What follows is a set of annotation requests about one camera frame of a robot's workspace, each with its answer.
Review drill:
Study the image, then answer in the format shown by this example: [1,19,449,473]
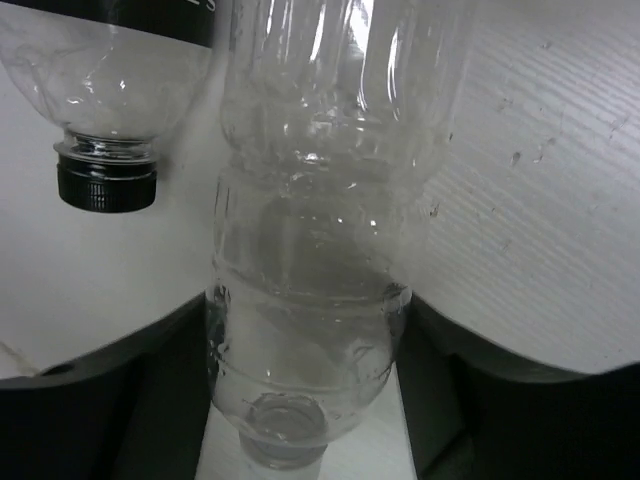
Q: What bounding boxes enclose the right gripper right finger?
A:
[396,297,639,479]

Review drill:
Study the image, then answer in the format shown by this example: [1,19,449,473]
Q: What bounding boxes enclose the clear bottle white cap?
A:
[206,1,476,479]

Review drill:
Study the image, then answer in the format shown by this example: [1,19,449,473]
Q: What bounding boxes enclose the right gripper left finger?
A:
[1,296,210,479]

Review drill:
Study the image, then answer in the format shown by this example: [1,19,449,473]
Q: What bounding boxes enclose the small bottle with black cap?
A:
[1,0,216,213]

